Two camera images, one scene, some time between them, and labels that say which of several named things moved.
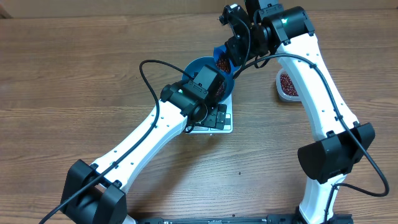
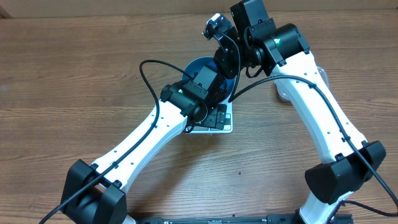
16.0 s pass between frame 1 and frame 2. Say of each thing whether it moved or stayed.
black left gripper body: stayed
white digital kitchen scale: stayed
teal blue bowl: stayed
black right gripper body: moved
